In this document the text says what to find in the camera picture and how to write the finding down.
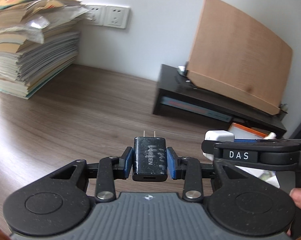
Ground white wall socket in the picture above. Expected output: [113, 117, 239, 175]
[84, 5, 106, 26]
[103, 5, 130, 29]

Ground white charger cube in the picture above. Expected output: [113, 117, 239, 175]
[201, 130, 235, 161]

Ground orange white cardboard box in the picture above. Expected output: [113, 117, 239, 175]
[227, 122, 281, 189]

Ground black monitor riser shelf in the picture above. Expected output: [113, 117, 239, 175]
[153, 64, 287, 138]

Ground black UGREEN charger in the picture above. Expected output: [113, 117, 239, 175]
[132, 135, 168, 182]

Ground stack of books and papers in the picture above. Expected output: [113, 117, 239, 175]
[0, 0, 89, 99]

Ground blue red book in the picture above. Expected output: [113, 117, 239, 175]
[161, 96, 232, 122]

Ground wooden book stand board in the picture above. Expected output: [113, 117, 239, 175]
[187, 0, 293, 115]

